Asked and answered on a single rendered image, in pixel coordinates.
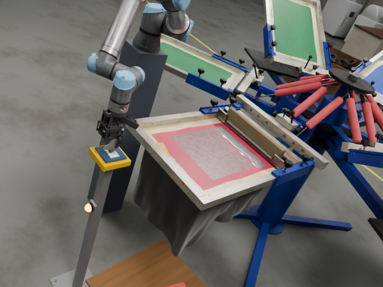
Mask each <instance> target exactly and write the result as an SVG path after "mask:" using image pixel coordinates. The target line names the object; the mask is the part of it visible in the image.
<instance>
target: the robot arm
mask: <svg viewBox="0 0 383 287"><path fill-rule="evenodd" d="M156 1H159V2H161V4H158V3H148V4H146V6H145V9H144V11H143V16H142V20H141V24H140V29H139V31H138V33H137V34H136V36H135V37H134V39H133V42H132V44H133V45H134V46H135V47H136V48H138V49H139V50H142V51H144V52H148V53H153V54H155V53H158V52H159V51H160V48H161V43H160V36H161V34H165V35H167V36H169V37H172V38H175V39H177V40H179V41H182V42H186V41H187V39H188V37H189V34H190V32H191V30H192V27H193V24H194V22H193V21H192V20H191V19H189V18H188V16H187V15H186V14H185V10H186V8H187V7H188V5H189V3H190V0H156ZM145 2H146V0H122V1H121V3H120V6H119V8H118V10H117V13H116V15H115V17H114V19H113V21H112V24H111V26H110V28H109V30H108V32H107V35H106V37H105V39H104V41H103V44H102V46H101V48H100V51H99V53H98V54H96V53H92V54H91V56H90V57H89V58H88V61H87V69H88V70H89V71H90V72H93V73H95V74H97V75H99V76H102V77H104V78H106V79H109V80H112V81H113V86H112V91H111V96H110V98H109V103H108V109H103V114H102V117H101V120H98V123H97V128H96V131H98V133H99V134H100V135H101V136H102V138H103V139H102V140H101V141H100V144H101V145H105V146H104V150H108V152H109V153H113V152H114V151H115V150H116V149H117V148H118V147H119V146H120V145H121V143H122V141H123V136H124V126H123V125H124V124H126V125H128V126H130V127H131V128H134V129H137V128H138V127H139V124H138V123H137V121H136V120H135V119H134V118H131V117H129V116H127V115H126V113H127V111H128V107H129V103H130V100H131V96H132V93H133V92H134V91H135V90H136V89H137V88H138V87H139V86H140V85H141V84H142V82H143V81H144V80H145V73H144V71H143V70H142V69H141V68H140V67H137V66H134V67H127V66H125V65H123V64H120V63H118V62H116V61H117V58H118V57H119V54H120V52H121V49H122V47H123V45H124V43H125V41H126V38H127V36H128V34H129V32H130V30H131V27H132V25H133V22H134V21H135V19H136V16H137V14H138V11H139V9H140V7H141V5H142V4H143V3H145ZM99 123H100V125H99ZM123 123H124V124H123ZM98 126H99V128H98Z"/></svg>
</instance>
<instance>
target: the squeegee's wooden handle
mask: <svg viewBox="0 0 383 287"><path fill-rule="evenodd" d="M227 115H228V117H227V119H226V120H229V121H231V122H232V123H233V124H234V125H235V126H236V127H238V128H239V129H240V130H241V131H242V132H244V134H246V135H247V136H248V137H250V138H251V139H252V140H253V141H254V142H255V143H257V144H258V145H259V146H260V147H261V148H262V149H264V150H265V151H266V152H267V153H269V155H270V156H272V157H273V158H274V156H275V154H276V155H277V156H278V157H280V158H281V159H282V157H283V155H284V154H285V152H286V150H285V149H283V148H282V147H281V146H280V145H279V144H277V143H276V142H275V141H274V140H273V139H271V138H270V137H269V136H268V135H266V134H265V133H264V132H263V131H261V130H260V129H259V128H258V127H256V126H255V125H254V124H253V123H252V122H250V121H249V120H248V119H247V118H246V117H244V116H243V115H242V114H240V113H239V112H238V111H237V110H236V109H234V108H233V107H230V108H229V109H228V111H227Z"/></svg>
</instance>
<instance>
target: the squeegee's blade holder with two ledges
mask: <svg viewBox="0 0 383 287"><path fill-rule="evenodd" d="M227 122H228V123H229V124H230V125H231V126H232V127H233V128H234V129H236V130H237V131H238V132H240V134H241V135H243V136H244V137H245V138H246V139H248V140H249V141H250V142H251V143H252V144H253V145H255V146H256V147H257V148H258V149H259V150H260V151H261V152H263V153H264V154H265V155H266V156H268V157H269V159H273V157H272V156H270V155H269V153H267V152H266V151H265V150H264V149H262V148H261V147H260V146H259V145H258V144H257V143H255V142H254V141H253V140H252V139H251V138H250V137H248V136H247V135H246V134H244V132H242V131H241V130H240V129H239V128H238V127H236V126H235V125H234V124H233V123H232V122H231V121H229V120H227Z"/></svg>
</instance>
